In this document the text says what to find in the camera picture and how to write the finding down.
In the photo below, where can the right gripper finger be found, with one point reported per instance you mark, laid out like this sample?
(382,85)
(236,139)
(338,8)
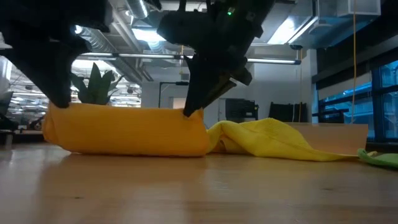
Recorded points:
(199,84)
(224,90)

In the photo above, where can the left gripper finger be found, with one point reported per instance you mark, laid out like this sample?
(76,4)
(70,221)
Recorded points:
(53,77)

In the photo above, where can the yellow microfiber towel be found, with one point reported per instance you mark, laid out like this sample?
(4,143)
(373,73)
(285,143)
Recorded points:
(264,140)

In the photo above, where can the orange microfiber towel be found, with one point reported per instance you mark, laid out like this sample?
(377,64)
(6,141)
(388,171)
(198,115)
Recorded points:
(124,130)

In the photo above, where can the black background robot arm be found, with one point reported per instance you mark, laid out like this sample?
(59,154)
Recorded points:
(35,123)

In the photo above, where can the green microfiber towel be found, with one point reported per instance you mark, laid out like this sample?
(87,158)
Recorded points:
(382,160)

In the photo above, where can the black background cabinet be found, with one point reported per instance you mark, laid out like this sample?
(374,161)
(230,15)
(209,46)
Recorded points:
(241,109)

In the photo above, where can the potted plant in white pot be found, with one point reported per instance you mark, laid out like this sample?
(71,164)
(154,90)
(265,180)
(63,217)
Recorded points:
(94,90)

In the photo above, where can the dark grey background monitor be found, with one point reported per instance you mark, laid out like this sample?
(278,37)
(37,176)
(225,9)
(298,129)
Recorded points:
(4,104)

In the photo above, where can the long ceiling light strip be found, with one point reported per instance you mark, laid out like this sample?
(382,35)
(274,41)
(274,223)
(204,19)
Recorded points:
(149,56)

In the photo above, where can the black background panel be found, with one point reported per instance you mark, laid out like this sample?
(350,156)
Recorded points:
(283,112)

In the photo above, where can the black background stand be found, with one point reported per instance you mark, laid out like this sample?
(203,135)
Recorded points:
(7,123)

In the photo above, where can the black background stand frame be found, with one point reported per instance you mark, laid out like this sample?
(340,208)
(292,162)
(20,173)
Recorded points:
(182,83)

